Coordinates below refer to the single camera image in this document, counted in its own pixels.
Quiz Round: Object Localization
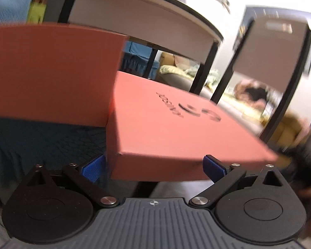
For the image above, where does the salmon pink box lid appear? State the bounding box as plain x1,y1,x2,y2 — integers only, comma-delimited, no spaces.
106,72,277,182

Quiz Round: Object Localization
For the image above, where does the white table black edge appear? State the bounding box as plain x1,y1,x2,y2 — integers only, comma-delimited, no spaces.
58,0,224,94

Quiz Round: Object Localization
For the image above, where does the salmon pink box base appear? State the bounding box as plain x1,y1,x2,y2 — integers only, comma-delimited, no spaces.
0,24,127,127

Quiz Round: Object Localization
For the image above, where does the beige sofa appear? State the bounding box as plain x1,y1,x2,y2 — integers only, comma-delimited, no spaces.
155,52,220,99

